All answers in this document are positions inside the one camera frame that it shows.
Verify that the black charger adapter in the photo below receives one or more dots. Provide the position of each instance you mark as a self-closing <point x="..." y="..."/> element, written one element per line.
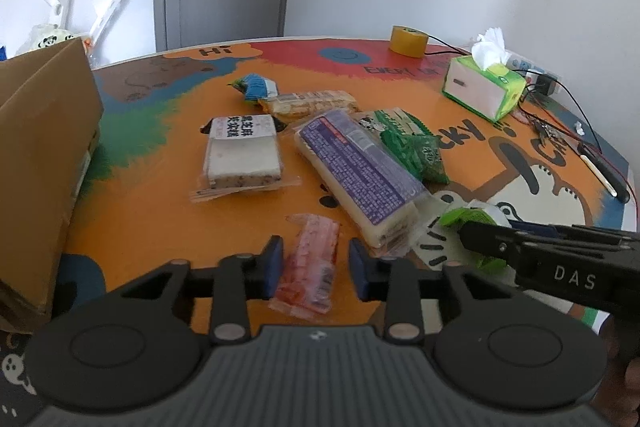
<point x="546" y="86"/>

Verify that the long purple snack packet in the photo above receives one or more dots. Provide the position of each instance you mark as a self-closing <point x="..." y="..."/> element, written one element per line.
<point x="360" y="172"/>

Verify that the person's right hand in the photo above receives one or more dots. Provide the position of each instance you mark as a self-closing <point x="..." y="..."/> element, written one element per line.
<point x="632" y="369"/>

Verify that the beige cracker packet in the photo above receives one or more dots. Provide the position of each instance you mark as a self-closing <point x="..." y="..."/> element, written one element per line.
<point x="310" y="102"/>

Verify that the dark green snack packet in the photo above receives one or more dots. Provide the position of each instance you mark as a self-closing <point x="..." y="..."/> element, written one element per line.
<point x="417" y="157"/>

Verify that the small blue striped snack packet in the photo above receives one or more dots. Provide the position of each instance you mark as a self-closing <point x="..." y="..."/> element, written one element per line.
<point x="255" y="87"/>

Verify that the bunch of keys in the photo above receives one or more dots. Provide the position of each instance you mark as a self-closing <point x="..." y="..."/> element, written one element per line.
<point x="547" y="129"/>

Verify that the white shelf piece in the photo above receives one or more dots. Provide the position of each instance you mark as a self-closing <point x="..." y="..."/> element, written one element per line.
<point x="105" y="19"/>

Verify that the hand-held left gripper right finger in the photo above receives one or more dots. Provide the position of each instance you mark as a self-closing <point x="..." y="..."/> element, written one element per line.
<point x="358" y="272"/>

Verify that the bright green snack packet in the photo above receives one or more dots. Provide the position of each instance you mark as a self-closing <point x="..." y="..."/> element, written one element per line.
<point x="457" y="217"/>

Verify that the white cake packet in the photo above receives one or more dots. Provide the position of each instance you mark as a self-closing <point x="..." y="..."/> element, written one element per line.
<point x="242" y="157"/>

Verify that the green tissue box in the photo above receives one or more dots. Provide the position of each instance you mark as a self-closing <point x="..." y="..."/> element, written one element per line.
<point x="480" y="89"/>

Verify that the brown cardboard box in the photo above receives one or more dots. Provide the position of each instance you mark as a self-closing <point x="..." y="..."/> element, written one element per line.
<point x="40" y="147"/>

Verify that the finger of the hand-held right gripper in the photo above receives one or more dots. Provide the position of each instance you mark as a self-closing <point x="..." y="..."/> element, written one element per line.
<point x="495" y="239"/>
<point x="600" y="237"/>

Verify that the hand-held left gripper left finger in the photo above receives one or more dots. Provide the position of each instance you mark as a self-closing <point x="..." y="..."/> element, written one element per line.
<point x="273" y="267"/>

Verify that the clear pink snack packet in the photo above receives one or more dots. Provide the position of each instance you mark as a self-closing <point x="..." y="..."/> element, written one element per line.
<point x="310" y="267"/>

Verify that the yellow tape roll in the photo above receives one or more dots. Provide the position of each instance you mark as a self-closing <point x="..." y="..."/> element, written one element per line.
<point x="407" y="42"/>

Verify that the white green cow print packet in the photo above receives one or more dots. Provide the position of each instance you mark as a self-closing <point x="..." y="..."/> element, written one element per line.
<point x="400" y="122"/>

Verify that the black slim tool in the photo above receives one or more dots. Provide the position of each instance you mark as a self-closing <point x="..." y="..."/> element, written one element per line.
<point x="595" y="157"/>

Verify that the white plastic tool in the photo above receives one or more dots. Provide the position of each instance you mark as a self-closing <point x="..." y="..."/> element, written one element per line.
<point x="602" y="177"/>

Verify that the white power strip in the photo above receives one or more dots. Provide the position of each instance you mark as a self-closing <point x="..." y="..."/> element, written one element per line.
<point x="517" y="63"/>

